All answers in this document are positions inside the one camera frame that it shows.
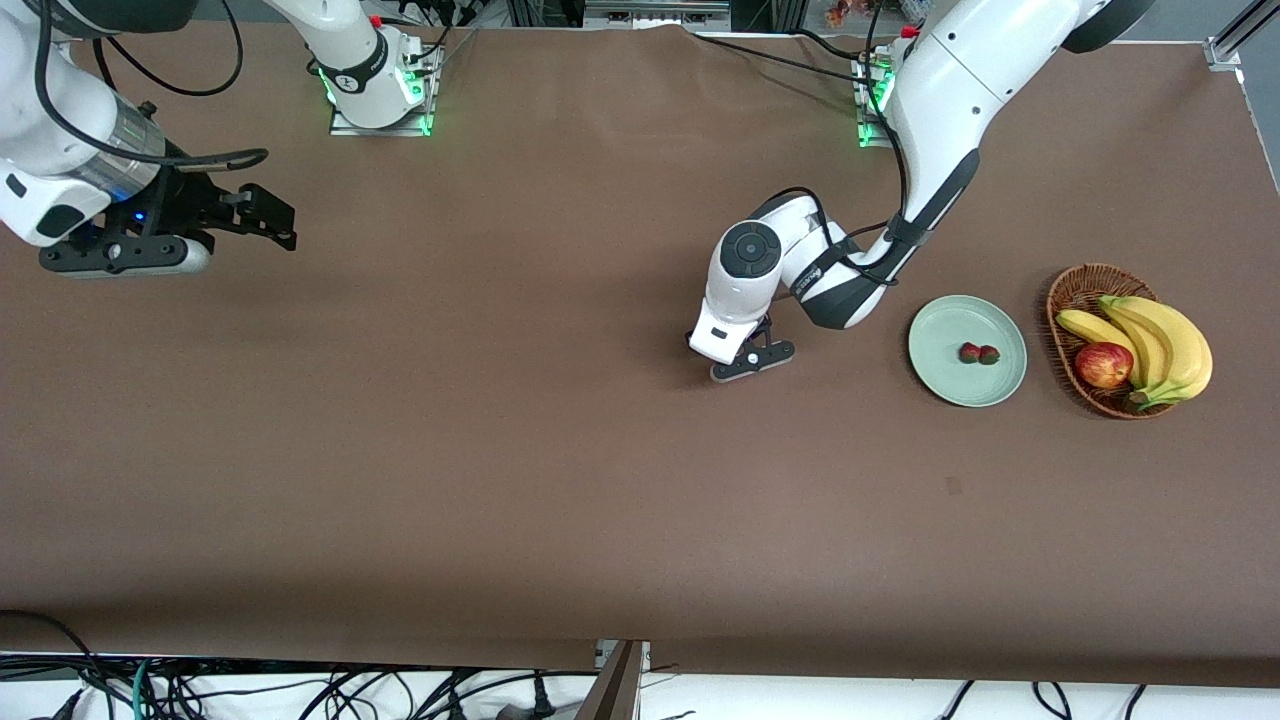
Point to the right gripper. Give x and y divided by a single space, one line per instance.
186 198

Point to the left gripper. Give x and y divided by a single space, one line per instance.
688 335

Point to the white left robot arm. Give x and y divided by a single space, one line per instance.
950 90

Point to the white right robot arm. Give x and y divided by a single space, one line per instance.
40 120

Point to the mint green round plate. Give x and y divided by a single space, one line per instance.
940 335

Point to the brown table cover sheet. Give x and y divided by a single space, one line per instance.
640 500

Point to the brown wicker basket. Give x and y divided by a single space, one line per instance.
1075 287

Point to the small yellow banana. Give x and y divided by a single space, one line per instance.
1095 328

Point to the red yellow apple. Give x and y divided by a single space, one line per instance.
1104 365

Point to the grey metal box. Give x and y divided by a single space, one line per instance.
655 12

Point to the medium yellow banana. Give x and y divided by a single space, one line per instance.
1150 345

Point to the large yellow banana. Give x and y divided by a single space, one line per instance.
1190 350

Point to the small metal bracket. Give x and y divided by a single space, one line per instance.
603 652

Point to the aluminium frame profile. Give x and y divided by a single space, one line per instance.
1235 40

